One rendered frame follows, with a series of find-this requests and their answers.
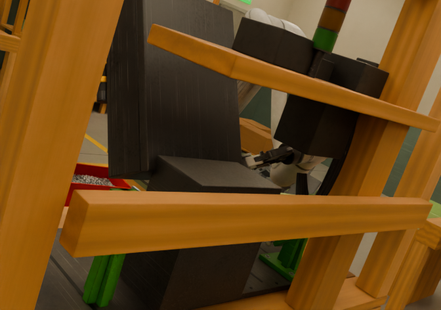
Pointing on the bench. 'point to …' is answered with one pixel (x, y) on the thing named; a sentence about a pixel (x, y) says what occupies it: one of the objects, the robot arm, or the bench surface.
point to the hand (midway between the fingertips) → (249, 163)
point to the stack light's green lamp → (324, 40)
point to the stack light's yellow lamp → (331, 20)
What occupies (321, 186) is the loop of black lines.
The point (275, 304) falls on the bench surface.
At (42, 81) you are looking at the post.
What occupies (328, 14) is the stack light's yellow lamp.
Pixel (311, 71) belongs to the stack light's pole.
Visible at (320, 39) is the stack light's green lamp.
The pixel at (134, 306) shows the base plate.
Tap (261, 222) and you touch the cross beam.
